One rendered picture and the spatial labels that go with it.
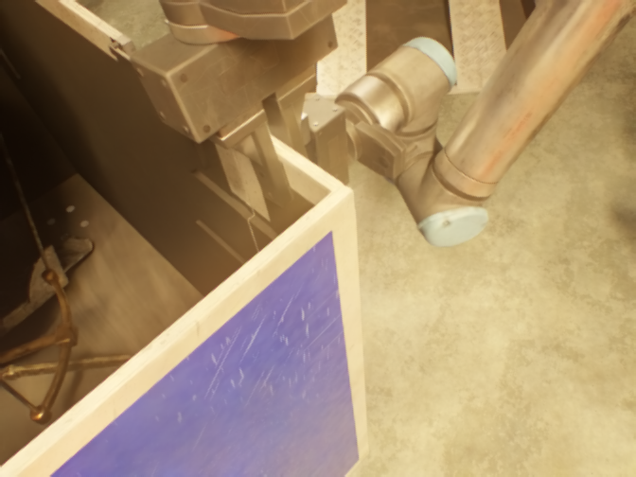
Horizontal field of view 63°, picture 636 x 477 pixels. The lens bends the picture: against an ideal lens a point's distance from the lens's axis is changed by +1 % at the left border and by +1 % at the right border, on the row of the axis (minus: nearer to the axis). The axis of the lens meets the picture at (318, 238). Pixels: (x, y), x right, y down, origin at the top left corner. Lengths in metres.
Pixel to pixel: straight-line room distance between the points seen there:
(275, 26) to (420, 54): 0.47
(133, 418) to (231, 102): 0.21
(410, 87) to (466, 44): 1.42
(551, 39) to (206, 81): 0.39
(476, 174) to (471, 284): 0.81
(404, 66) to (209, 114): 0.42
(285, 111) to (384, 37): 1.83
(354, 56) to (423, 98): 1.36
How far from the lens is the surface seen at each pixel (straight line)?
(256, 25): 0.28
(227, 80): 0.34
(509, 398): 1.34
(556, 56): 0.61
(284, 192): 0.42
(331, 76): 2.01
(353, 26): 2.17
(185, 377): 0.37
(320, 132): 0.60
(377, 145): 0.63
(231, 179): 0.53
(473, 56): 2.08
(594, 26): 0.61
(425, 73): 0.72
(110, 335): 1.31
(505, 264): 1.51
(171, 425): 0.40
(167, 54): 0.34
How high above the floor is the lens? 1.24
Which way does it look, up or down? 54 degrees down
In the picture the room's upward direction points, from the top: 9 degrees counter-clockwise
